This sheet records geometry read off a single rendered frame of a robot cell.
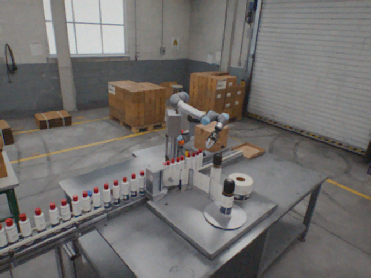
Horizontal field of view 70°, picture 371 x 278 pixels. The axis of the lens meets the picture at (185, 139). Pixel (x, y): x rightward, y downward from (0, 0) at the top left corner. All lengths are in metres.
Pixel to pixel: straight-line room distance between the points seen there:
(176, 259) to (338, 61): 5.17
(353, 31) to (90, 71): 5.90
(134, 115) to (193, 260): 4.20
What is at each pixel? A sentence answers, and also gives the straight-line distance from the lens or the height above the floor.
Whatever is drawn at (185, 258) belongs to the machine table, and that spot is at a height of 0.83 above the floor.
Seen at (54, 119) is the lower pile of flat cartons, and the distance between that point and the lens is 6.26.
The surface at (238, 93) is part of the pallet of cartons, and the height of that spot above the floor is 0.74.
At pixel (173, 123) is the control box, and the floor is 1.41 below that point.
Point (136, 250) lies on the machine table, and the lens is 1.81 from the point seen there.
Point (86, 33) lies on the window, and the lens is 7.48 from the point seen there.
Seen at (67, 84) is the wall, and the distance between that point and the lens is 7.28.
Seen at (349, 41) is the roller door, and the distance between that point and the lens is 6.08.
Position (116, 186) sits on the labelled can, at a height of 1.05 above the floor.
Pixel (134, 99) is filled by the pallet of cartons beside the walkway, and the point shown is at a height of 0.74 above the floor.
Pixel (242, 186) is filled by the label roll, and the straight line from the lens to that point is 2.12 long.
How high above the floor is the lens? 2.13
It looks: 23 degrees down
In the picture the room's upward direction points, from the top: 3 degrees clockwise
